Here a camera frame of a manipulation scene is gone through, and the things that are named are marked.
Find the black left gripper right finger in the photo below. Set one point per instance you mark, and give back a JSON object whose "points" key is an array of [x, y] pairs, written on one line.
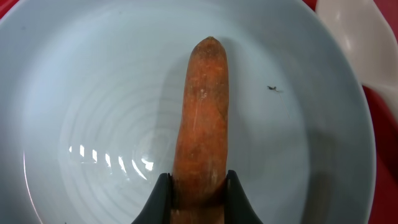
{"points": [[237, 208]]}

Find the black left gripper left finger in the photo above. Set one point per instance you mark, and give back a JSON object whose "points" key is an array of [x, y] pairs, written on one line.
{"points": [[158, 206]]}

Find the orange carrot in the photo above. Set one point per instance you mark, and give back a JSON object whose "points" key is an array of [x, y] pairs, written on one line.
{"points": [[199, 169]]}

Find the light blue plate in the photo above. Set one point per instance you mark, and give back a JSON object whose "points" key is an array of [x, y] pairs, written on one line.
{"points": [[93, 93]]}

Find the white plastic spoon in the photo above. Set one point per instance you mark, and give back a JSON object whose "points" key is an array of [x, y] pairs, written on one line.
{"points": [[367, 41]]}

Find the red serving tray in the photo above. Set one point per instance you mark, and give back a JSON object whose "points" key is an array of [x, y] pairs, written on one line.
{"points": [[387, 155]]}

